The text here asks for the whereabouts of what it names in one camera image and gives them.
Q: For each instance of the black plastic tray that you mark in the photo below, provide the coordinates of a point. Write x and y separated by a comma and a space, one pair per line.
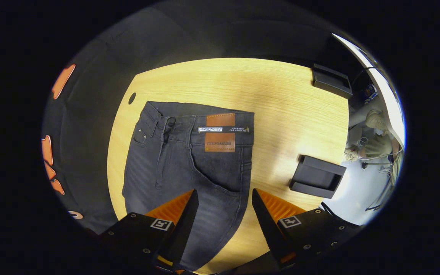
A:
311, 172
330, 86

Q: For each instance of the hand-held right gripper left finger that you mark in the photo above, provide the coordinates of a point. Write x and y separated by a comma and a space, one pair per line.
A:
183, 229

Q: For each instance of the beige shoe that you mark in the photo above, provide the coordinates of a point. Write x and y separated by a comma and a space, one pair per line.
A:
376, 120

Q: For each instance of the dark grey jeans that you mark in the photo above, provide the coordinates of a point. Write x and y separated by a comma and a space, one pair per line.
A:
174, 168

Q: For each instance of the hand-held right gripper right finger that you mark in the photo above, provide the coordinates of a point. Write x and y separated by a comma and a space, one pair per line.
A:
267, 225

